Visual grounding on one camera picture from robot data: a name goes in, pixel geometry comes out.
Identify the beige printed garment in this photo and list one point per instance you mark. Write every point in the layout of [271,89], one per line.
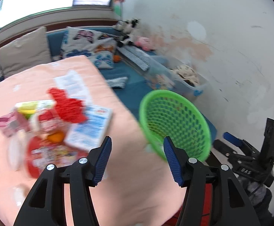
[187,74]

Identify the small orange ball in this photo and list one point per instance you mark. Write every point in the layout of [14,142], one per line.
[117,58]

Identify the green plastic mesh basket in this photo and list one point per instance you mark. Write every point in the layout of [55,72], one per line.
[165,113]

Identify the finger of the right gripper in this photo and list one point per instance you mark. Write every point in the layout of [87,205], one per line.
[234,140]
[224,149]

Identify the red snack cup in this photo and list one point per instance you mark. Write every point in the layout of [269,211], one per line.
[40,153]

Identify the red wrapper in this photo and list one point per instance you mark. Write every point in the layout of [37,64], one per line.
[68,109]

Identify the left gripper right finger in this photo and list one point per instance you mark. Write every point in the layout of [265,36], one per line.
[214,192]

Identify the beige plain cushion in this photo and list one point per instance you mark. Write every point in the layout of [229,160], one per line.
[25,52]

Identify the pink plush toy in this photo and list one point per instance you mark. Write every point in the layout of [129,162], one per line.
[144,43]

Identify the small grey patterned cloth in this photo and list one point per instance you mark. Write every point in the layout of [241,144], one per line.
[117,83]

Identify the butterfly pillow right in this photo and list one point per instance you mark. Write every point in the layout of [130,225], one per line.
[97,46]

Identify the cow plush toy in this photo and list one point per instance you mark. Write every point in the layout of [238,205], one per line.
[130,31]

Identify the blue sofa mattress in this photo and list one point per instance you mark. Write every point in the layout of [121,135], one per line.
[133,92]

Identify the peach hello blanket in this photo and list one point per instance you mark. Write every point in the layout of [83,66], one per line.
[137,188]

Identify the blue white milk carton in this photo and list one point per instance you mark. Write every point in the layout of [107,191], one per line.
[89,134]

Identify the yellow label clear bottle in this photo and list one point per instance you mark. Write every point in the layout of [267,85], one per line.
[27,109]

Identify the pink snack wrapper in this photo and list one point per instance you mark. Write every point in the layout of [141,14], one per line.
[13,122]

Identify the grey patterned folded cloth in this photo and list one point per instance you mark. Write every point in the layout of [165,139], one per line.
[137,56]

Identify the clear plastic storage bin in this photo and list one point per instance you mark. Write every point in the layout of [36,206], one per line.
[160,76]

